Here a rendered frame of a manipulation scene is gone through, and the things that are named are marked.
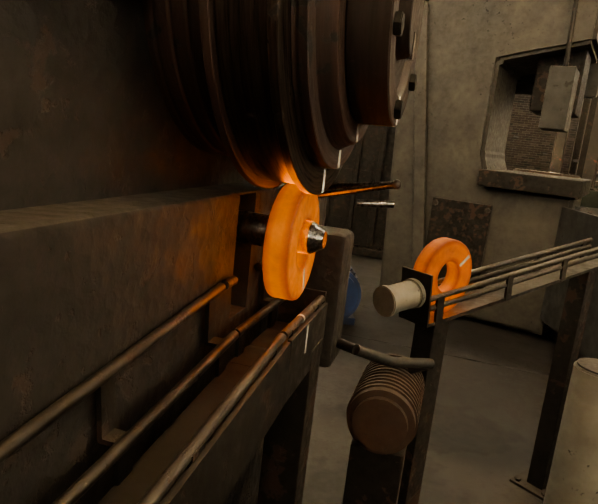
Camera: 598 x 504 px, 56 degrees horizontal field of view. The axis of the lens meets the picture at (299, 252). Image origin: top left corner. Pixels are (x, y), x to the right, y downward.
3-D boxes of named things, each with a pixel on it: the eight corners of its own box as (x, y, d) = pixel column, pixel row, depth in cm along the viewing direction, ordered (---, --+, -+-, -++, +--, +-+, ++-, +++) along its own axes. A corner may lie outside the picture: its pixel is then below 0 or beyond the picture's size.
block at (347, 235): (271, 358, 101) (285, 226, 96) (285, 344, 108) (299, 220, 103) (329, 371, 98) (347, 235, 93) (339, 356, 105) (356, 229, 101)
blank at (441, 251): (422, 323, 119) (435, 328, 116) (401, 268, 111) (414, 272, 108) (466, 277, 124) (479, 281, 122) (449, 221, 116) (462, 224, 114)
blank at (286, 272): (260, 209, 65) (287, 213, 65) (299, 166, 79) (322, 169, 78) (261, 319, 73) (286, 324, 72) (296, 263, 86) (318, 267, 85)
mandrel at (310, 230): (214, 211, 81) (207, 240, 80) (203, 200, 77) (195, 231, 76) (331, 229, 77) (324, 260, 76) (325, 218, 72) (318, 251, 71)
